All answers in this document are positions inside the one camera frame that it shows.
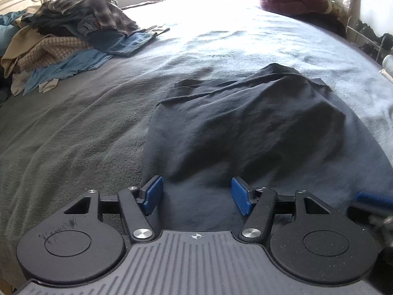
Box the dark navy garment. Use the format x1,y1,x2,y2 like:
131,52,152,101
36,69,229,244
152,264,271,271
140,63,393,232

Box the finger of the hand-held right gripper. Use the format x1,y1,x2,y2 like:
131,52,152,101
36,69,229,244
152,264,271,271
347,191,393,222

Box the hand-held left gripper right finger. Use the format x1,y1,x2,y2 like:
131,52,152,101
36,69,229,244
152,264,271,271
231,177,334,244

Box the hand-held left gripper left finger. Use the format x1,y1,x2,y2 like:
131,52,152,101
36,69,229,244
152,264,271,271
63,175,165,243

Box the metal shoe rack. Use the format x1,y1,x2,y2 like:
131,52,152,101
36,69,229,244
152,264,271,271
347,15,393,65

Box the tan cloth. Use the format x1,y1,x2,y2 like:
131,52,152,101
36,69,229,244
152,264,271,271
1,25,42,96

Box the light blue shirt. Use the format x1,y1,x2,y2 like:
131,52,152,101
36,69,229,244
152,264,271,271
23,51,114,96

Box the plaid shirt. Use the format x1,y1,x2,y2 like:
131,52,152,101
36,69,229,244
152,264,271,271
29,0,139,36

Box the grey bed blanket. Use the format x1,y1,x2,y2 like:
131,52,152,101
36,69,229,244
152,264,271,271
0,0,393,289

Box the small beige cloth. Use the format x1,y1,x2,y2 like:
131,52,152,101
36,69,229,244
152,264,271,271
38,78,59,93

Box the brown knit garment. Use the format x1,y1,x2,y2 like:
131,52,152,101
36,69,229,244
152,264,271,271
17,35,94,71

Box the blue jeans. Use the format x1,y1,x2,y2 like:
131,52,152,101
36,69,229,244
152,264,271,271
77,15,157,57

